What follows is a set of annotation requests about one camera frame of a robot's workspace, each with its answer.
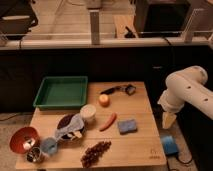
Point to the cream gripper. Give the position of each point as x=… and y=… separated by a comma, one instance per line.
x=168, y=119

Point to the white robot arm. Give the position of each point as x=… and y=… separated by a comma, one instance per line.
x=185, y=86

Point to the red bowl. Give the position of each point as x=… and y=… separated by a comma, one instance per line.
x=20, y=136

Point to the blue tape roll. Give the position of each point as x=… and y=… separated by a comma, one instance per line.
x=169, y=145

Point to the blue sponge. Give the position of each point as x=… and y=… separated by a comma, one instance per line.
x=127, y=126

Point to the wooden table board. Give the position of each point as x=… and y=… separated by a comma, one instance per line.
x=138, y=149

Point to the orange carrot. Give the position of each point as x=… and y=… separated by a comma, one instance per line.
x=109, y=122

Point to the orange apple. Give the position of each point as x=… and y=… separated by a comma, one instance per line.
x=104, y=100

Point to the white cup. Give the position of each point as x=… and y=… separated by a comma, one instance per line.
x=88, y=113

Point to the bunch of dark grapes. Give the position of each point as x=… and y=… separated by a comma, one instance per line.
x=92, y=154

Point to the blue grey cloth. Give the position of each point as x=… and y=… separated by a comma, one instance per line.
x=71, y=126

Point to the green plastic tray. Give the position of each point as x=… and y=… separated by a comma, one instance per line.
x=61, y=92

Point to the blue plastic cup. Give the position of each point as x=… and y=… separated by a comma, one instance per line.
x=49, y=146

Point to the small metal cup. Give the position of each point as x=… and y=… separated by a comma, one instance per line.
x=35, y=155

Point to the black chair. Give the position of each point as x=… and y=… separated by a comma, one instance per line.
x=17, y=17

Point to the black handled utensil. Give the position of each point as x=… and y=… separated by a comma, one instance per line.
x=128, y=89

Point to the grey metal post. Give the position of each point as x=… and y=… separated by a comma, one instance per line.
x=95, y=29

